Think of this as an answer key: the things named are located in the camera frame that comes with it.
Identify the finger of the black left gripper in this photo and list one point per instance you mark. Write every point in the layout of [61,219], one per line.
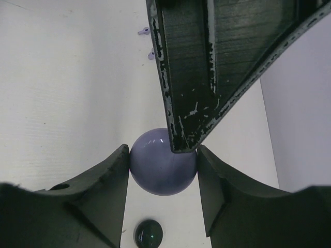
[209,53]

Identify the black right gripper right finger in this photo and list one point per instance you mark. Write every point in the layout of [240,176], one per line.
[240,211]

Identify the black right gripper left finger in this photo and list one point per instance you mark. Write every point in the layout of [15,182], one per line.
[85,211]

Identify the black charging case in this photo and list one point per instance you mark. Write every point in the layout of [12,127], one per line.
[148,234]

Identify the lilac charging case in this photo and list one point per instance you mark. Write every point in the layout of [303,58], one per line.
[156,169]

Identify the lilac earbud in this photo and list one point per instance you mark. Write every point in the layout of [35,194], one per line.
[151,55]
[144,31]

